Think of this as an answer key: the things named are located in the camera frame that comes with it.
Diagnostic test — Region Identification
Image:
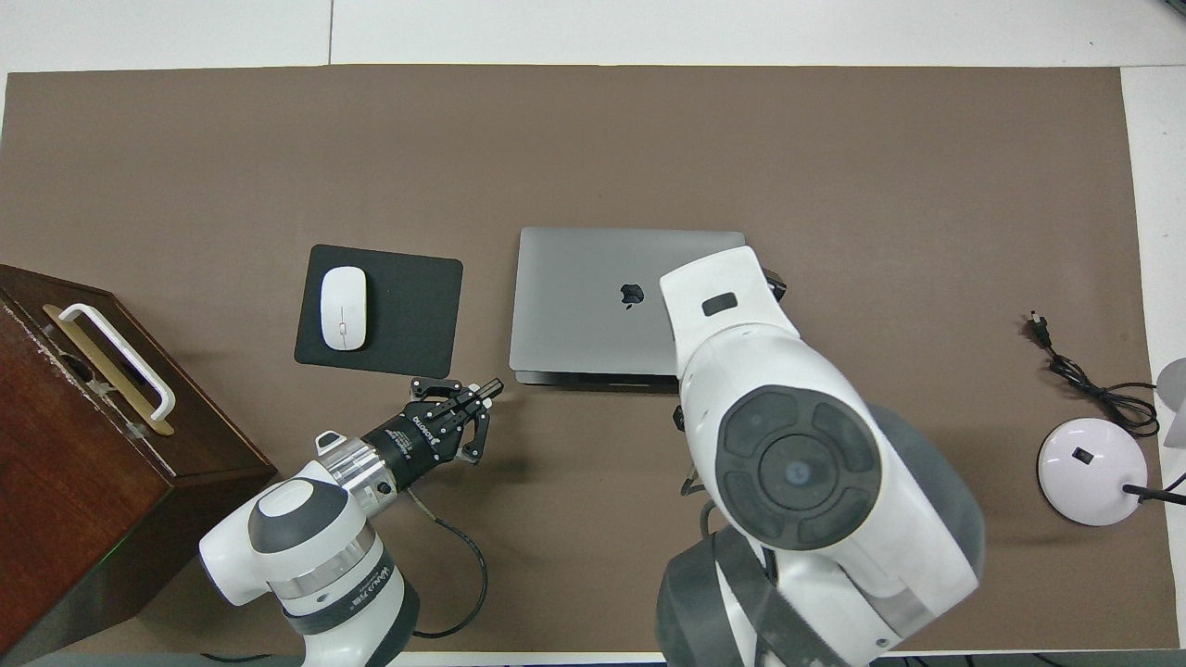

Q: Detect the black lamp power cable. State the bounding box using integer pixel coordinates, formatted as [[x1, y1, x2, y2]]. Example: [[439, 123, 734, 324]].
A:
[[1024, 310, 1161, 438]]

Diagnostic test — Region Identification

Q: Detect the brown table mat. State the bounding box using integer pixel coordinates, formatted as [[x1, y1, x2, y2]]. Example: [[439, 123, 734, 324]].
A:
[[0, 63, 1182, 654]]

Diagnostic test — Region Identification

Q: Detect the silver laptop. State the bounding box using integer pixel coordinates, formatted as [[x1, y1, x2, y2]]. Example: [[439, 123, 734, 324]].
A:
[[509, 227, 748, 390]]

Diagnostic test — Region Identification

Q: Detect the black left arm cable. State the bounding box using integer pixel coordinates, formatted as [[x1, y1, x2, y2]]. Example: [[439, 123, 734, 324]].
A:
[[403, 488, 490, 640]]

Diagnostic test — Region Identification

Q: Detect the white box handle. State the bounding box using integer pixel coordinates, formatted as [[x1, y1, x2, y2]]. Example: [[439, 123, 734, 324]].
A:
[[57, 303, 177, 424]]

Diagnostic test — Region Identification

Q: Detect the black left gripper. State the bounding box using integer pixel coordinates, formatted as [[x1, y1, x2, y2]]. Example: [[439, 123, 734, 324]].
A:
[[361, 375, 507, 488]]

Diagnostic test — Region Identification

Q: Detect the dark brown wooden box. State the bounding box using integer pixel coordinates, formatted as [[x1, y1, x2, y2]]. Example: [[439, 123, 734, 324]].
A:
[[0, 264, 279, 664]]

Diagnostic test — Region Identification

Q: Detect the black mouse pad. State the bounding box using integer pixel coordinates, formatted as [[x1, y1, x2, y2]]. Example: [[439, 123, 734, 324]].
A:
[[294, 244, 464, 380]]

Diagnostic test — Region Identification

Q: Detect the white computer mouse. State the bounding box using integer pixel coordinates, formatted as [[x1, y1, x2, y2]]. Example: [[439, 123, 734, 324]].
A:
[[320, 266, 369, 352]]

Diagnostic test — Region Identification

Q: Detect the white desk lamp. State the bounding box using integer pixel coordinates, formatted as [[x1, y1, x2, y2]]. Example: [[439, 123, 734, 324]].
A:
[[1036, 358, 1186, 527]]

